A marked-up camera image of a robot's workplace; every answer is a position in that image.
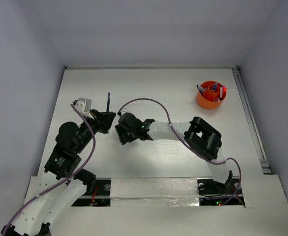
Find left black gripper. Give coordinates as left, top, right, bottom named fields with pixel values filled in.
left=75, top=108, right=116, bottom=152

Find purple pen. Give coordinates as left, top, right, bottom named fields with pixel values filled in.
left=106, top=92, right=111, bottom=113

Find black capped white marker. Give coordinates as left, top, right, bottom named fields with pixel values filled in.
left=220, top=86, right=224, bottom=100

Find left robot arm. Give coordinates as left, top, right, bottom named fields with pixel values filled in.
left=1, top=110, right=116, bottom=236

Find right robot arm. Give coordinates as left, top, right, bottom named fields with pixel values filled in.
left=115, top=112, right=232, bottom=193

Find orange round compartment container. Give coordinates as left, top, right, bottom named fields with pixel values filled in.
left=196, top=81, right=227, bottom=110

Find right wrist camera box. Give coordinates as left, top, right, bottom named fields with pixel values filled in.
left=117, top=108, right=129, bottom=117

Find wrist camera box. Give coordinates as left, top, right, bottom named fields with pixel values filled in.
left=117, top=108, right=129, bottom=117
left=71, top=97, right=92, bottom=118

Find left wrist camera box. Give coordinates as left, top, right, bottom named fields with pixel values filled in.
left=71, top=97, right=92, bottom=118

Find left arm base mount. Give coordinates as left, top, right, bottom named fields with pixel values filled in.
left=72, top=178, right=111, bottom=207

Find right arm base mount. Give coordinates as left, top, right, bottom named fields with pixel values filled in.
left=196, top=172, right=245, bottom=206

